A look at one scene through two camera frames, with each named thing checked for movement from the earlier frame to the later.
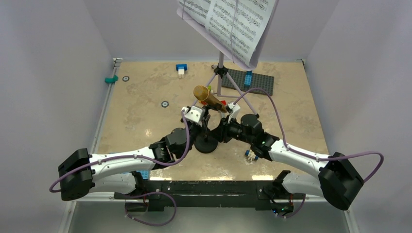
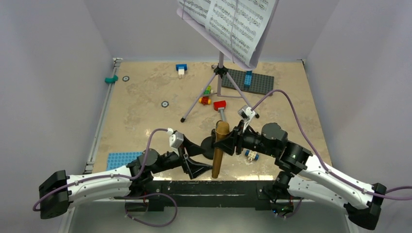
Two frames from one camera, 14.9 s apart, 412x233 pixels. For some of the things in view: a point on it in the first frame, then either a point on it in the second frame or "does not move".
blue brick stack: x=248 y=79 does not move
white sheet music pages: x=237 y=25 does not move
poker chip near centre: x=164 y=104 does not move
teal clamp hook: x=111 y=80 does not move
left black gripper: x=204 y=125 → x=192 y=168
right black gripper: x=221 y=133 → x=228 y=144
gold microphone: x=201 y=92 → x=222 y=127
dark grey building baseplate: x=265 y=82 does not move
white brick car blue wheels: x=250 y=155 does not move
